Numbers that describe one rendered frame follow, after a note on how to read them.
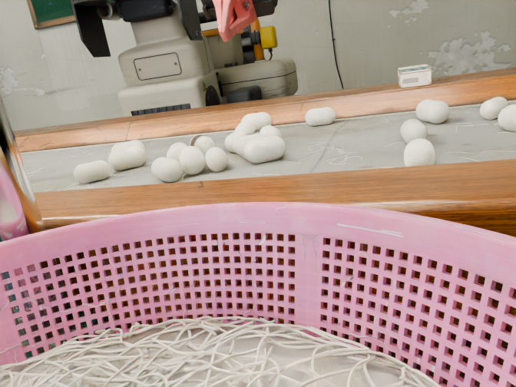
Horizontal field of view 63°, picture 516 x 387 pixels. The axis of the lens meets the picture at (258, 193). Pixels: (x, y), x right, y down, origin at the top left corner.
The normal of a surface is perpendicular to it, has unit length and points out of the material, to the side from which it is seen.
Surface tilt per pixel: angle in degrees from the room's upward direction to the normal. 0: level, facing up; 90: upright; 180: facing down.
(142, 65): 98
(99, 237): 75
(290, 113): 45
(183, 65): 98
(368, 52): 90
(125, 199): 0
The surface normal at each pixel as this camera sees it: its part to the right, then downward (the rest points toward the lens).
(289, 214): -0.47, 0.07
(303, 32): -0.24, 0.33
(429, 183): -0.14, -0.94
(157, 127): -0.30, -0.43
